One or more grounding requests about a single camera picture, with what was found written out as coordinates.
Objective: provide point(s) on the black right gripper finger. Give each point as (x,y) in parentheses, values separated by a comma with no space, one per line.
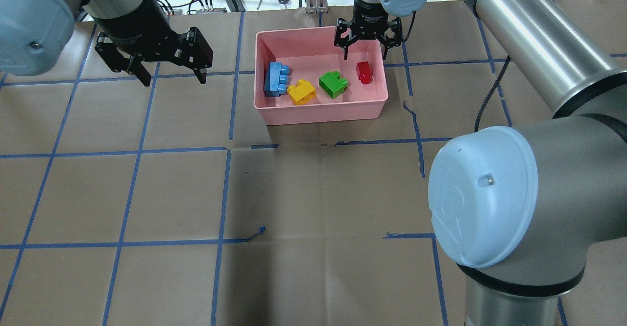
(396,29)
(343,37)

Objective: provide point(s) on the blue toy block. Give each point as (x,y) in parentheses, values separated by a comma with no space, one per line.
(277,78)

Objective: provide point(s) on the yellow toy block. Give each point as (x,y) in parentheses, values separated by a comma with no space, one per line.
(302,92)

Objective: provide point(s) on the pink plastic box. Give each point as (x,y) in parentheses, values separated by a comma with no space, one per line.
(310,53)

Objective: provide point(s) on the green toy block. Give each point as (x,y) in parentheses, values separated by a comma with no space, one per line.
(333,83)

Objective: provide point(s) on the red toy block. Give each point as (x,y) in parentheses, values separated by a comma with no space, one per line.
(364,72)

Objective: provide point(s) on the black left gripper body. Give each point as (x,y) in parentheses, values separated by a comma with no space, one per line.
(131,24)

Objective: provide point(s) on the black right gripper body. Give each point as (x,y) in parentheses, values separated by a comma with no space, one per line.
(367,16)

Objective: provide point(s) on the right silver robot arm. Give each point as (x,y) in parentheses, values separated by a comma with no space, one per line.
(381,269)

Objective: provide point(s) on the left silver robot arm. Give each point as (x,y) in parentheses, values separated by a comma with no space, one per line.
(33,33)

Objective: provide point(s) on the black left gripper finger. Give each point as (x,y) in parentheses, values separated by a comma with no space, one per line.
(116,61)
(193,51)

